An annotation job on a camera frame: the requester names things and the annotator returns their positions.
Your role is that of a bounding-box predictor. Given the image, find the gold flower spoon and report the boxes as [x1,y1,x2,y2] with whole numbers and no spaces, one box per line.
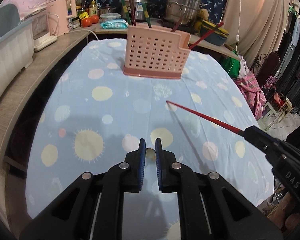
[146,148,156,161]

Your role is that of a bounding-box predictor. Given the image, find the bright red chopstick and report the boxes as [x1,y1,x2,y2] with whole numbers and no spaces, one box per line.
[189,22,224,50]
[166,100,244,137]

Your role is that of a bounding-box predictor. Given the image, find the dark red chopstick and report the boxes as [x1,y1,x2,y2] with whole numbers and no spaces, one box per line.
[130,0,136,26]
[171,14,185,33]

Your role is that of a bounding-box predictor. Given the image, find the pink floral cloth pile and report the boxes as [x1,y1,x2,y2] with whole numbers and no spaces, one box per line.
[234,72,266,120]

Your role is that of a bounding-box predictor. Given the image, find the light blue dotted tablecloth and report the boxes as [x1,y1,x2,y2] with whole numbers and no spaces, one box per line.
[25,38,276,240]

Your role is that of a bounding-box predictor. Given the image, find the dark wooden chair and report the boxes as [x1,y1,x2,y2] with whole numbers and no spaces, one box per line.
[256,52,280,87]

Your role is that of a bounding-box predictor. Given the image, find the green bag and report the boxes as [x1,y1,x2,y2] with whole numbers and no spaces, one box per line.
[221,57,240,79]

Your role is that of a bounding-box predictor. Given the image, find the pink perforated utensil basket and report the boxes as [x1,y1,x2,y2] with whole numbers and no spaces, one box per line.
[123,24,191,80]

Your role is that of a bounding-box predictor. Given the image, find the dark blue tub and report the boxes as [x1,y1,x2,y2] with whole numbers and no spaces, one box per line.
[205,30,228,46]

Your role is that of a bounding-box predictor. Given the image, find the blue wet wipes pack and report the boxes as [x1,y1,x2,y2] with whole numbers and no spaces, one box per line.
[101,19,129,29]

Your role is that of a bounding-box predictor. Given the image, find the red tomato left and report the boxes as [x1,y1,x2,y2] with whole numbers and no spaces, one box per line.
[81,17,93,28]

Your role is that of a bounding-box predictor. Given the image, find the red tomato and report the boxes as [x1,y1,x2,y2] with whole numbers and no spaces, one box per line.
[90,15,99,24]
[81,17,93,28]

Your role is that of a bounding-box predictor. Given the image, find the red tomato right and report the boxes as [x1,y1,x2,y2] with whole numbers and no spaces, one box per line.
[90,15,99,24]

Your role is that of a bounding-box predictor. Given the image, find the white small appliance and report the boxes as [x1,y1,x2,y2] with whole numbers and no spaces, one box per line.
[24,7,57,52]

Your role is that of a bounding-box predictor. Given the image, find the yellow oil bottle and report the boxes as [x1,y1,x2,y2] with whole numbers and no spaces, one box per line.
[88,0,98,17]

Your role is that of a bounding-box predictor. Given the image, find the large steel steamer pot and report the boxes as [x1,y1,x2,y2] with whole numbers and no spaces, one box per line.
[164,0,201,26]

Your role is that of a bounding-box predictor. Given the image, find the silver rice cooker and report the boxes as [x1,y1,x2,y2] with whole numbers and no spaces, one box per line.
[125,0,152,22]

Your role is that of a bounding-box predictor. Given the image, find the pink kettle appliance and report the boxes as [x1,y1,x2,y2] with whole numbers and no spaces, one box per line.
[46,0,77,37]

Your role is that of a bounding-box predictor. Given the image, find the white dish rack bin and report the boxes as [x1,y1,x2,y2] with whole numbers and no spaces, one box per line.
[0,4,34,97]

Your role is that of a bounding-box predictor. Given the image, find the white hanging cable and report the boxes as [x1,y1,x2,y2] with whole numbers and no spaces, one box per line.
[227,0,242,75]

